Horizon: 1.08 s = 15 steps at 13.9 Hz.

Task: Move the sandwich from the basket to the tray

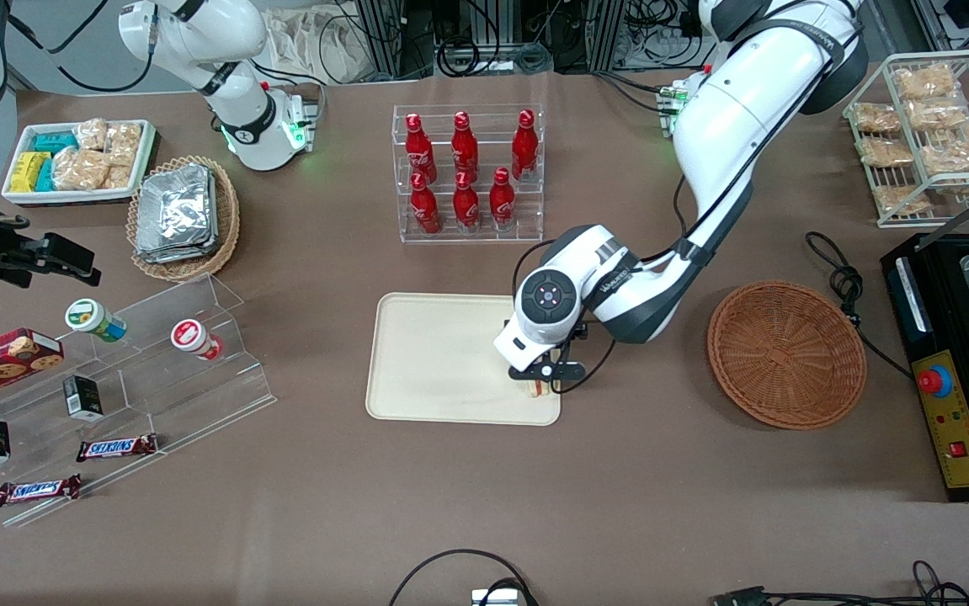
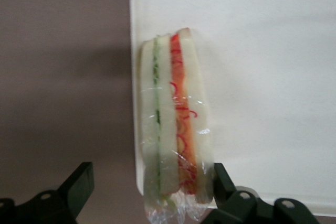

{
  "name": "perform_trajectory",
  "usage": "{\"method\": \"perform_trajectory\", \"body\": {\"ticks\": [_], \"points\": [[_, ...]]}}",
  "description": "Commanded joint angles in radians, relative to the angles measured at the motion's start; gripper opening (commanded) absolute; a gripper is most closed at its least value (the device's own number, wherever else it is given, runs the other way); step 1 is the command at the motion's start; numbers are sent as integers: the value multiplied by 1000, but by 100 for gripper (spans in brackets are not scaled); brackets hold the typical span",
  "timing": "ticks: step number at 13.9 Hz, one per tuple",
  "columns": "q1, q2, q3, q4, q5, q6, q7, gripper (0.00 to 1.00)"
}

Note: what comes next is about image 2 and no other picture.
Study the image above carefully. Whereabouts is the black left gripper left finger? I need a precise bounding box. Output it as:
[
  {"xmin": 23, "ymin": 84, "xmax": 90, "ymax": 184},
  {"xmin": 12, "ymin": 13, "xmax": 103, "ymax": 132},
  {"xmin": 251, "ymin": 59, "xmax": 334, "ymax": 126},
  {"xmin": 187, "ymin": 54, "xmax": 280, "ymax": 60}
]
[{"xmin": 0, "ymin": 161, "xmax": 95, "ymax": 224}]

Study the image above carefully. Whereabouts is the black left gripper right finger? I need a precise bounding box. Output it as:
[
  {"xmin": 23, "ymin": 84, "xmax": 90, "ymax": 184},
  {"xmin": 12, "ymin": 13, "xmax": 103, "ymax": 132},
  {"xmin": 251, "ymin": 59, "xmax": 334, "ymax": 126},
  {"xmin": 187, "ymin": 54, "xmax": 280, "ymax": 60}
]
[{"xmin": 201, "ymin": 162, "xmax": 321, "ymax": 224}]

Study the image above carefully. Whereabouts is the plastic-wrapped sandwich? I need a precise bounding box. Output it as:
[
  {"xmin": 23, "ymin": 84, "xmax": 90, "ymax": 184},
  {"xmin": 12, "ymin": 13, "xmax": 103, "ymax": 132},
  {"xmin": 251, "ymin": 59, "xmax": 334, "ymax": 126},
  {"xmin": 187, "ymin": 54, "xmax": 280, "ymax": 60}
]
[{"xmin": 138, "ymin": 27, "xmax": 215, "ymax": 222}]

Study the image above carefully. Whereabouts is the cream plastic tray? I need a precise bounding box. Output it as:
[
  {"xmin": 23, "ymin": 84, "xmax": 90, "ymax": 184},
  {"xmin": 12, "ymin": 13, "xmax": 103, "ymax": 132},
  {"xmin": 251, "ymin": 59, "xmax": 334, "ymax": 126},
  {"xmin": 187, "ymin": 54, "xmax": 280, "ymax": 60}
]
[{"xmin": 129, "ymin": 0, "xmax": 336, "ymax": 217}]

